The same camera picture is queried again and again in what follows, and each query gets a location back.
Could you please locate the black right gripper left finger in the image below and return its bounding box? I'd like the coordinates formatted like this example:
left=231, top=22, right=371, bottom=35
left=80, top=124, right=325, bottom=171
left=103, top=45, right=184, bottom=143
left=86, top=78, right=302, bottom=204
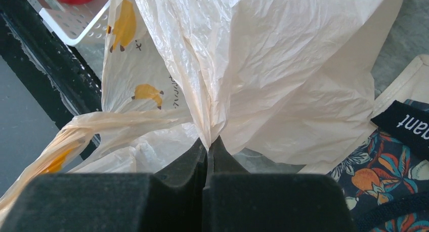
left=155, top=138, right=206, bottom=231

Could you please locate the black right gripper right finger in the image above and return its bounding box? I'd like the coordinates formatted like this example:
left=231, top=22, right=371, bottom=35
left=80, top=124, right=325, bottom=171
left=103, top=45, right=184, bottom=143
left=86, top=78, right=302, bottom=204
left=205, top=136, right=249, bottom=191

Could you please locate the orange plastic grocery bag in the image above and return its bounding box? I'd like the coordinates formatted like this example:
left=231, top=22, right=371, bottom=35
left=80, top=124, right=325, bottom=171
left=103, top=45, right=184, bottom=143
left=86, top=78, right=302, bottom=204
left=1, top=0, right=403, bottom=226

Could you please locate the beige canvas tote bag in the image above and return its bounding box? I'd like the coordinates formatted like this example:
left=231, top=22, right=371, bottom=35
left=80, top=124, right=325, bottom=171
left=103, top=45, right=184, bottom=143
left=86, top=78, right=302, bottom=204
left=290, top=55, right=428, bottom=231

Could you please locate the right white plastic basket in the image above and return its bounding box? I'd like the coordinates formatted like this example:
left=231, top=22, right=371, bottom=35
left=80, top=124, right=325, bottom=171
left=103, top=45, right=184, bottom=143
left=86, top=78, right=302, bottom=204
left=27, top=0, right=110, bottom=46

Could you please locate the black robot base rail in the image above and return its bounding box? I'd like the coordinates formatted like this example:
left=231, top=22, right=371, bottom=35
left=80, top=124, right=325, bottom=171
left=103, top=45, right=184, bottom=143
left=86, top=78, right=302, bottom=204
left=0, top=0, right=103, bottom=161

